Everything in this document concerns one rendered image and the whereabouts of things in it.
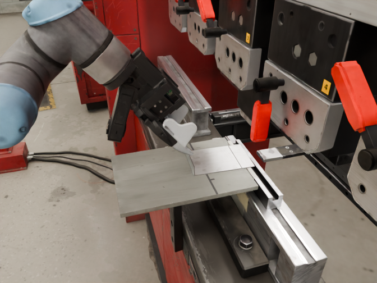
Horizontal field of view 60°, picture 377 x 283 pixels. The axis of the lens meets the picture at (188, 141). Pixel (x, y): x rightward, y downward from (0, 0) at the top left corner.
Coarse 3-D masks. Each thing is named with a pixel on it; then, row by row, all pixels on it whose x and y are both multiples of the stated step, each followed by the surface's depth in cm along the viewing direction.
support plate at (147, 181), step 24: (192, 144) 75; (216, 144) 75; (120, 168) 67; (144, 168) 67; (168, 168) 67; (120, 192) 61; (144, 192) 61; (168, 192) 61; (192, 192) 61; (240, 192) 62
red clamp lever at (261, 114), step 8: (256, 80) 42; (264, 80) 42; (272, 80) 42; (280, 80) 43; (256, 88) 43; (264, 88) 42; (272, 88) 43; (264, 96) 44; (256, 104) 44; (264, 104) 44; (256, 112) 45; (264, 112) 44; (256, 120) 45; (264, 120) 45; (256, 128) 46; (264, 128) 46; (256, 136) 46; (264, 136) 47
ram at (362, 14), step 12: (300, 0) 38; (312, 0) 36; (324, 0) 34; (336, 0) 33; (348, 0) 31; (360, 0) 30; (372, 0) 29; (336, 12) 33; (348, 12) 32; (360, 12) 30; (372, 12) 29; (372, 24) 29
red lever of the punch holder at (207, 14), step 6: (198, 0) 60; (204, 0) 60; (204, 6) 59; (210, 6) 60; (204, 12) 59; (210, 12) 59; (204, 18) 59; (210, 18) 59; (210, 24) 59; (204, 30) 59; (210, 30) 58; (216, 30) 58; (222, 30) 59; (204, 36) 59; (210, 36) 59; (216, 36) 59
